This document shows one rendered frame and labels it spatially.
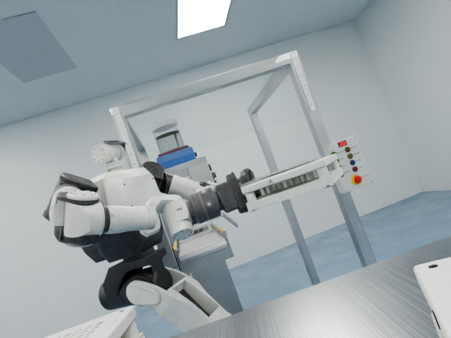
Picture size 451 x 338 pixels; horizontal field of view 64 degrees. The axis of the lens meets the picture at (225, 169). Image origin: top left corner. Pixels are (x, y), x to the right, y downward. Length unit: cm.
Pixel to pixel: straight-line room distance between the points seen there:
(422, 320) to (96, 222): 72
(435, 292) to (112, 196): 108
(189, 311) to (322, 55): 519
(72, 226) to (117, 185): 35
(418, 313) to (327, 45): 581
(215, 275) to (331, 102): 425
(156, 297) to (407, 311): 97
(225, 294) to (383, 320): 167
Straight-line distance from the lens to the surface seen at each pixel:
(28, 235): 553
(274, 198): 100
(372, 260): 210
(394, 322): 46
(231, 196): 105
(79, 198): 95
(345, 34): 637
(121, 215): 96
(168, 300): 131
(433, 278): 35
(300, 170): 97
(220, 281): 208
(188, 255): 192
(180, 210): 103
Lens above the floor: 107
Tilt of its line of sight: 3 degrees up
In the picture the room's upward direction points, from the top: 20 degrees counter-clockwise
